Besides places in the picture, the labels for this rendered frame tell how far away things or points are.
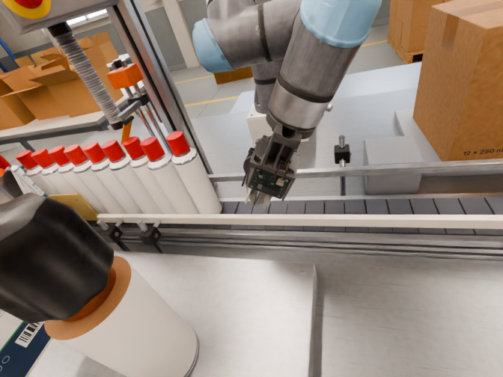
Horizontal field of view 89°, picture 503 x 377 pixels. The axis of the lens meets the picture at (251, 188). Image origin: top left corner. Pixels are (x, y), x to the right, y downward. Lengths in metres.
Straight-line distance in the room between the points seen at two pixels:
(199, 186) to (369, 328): 0.37
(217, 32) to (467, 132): 0.50
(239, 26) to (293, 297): 0.40
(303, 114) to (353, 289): 0.31
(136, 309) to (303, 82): 0.30
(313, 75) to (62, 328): 0.35
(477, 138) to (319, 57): 0.45
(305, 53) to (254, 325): 0.37
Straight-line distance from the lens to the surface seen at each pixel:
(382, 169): 0.50
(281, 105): 0.33
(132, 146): 0.54
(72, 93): 2.32
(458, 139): 0.67
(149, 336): 0.34
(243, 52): 0.42
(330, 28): 0.30
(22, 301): 0.27
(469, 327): 0.51
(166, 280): 0.53
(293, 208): 0.55
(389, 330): 0.48
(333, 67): 0.31
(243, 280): 0.47
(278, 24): 0.40
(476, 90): 0.62
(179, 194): 0.55
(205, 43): 0.43
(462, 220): 0.50
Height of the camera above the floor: 1.27
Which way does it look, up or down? 39 degrees down
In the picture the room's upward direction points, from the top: 18 degrees counter-clockwise
